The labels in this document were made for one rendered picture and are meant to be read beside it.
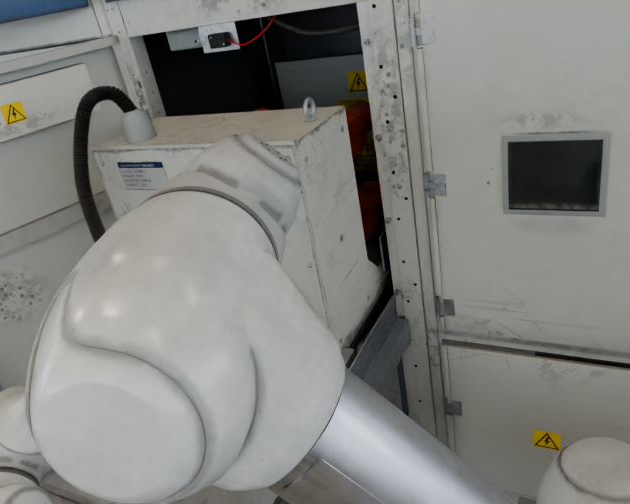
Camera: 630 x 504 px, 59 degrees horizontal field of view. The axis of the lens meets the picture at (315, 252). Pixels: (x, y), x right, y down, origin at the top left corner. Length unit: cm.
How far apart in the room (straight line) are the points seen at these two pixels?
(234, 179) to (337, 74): 145
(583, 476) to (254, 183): 52
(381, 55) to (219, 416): 94
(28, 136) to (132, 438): 118
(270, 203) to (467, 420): 116
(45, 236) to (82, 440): 118
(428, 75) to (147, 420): 92
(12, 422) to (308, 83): 140
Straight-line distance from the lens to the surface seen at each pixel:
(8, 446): 91
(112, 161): 124
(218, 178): 45
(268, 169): 46
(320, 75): 191
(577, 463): 77
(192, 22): 134
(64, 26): 161
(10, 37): 177
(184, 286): 31
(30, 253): 147
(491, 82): 109
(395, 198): 123
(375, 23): 114
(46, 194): 145
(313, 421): 35
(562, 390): 141
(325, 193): 107
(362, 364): 122
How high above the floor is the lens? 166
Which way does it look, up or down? 27 degrees down
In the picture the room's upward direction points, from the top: 11 degrees counter-clockwise
